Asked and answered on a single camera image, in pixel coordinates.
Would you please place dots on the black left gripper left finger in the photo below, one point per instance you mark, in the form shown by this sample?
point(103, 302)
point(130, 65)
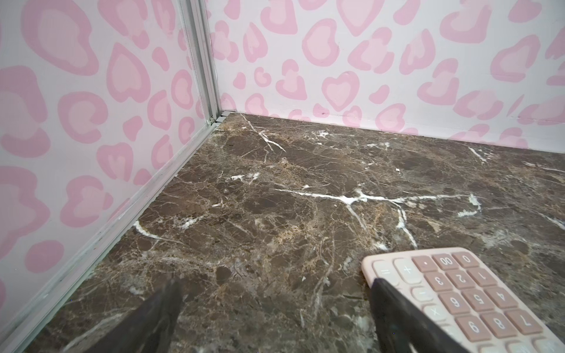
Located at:
point(149, 328)

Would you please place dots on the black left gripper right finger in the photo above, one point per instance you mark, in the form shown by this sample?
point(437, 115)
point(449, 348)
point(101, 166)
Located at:
point(401, 327)

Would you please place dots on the pink desk calculator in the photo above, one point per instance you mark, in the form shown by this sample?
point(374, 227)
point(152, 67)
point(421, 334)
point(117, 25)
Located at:
point(460, 293)

